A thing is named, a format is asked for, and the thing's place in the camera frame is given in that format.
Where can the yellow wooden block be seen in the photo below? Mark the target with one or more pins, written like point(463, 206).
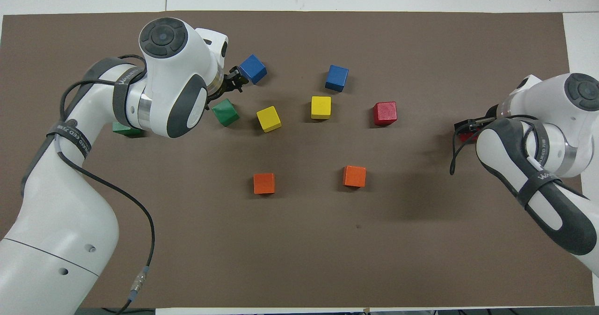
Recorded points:
point(321, 106)
point(268, 118)

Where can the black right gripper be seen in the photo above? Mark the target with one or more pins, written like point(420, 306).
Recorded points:
point(484, 122)

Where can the red wooden block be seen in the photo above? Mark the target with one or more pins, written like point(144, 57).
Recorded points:
point(465, 138)
point(385, 113)

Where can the green wooden block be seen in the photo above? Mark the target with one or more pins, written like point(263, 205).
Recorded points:
point(124, 130)
point(225, 113)

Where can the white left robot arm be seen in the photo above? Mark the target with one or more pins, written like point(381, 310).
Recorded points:
point(56, 240)

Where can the blue wooden block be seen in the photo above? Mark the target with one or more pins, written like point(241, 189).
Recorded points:
point(337, 77)
point(255, 69)

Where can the orange wooden block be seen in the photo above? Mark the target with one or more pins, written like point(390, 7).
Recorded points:
point(354, 176)
point(264, 183)

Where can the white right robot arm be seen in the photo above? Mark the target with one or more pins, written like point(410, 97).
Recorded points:
point(552, 212)

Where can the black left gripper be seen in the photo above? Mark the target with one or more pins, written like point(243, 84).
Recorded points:
point(223, 83)

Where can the brown table mat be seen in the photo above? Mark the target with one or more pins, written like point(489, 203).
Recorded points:
point(304, 240)

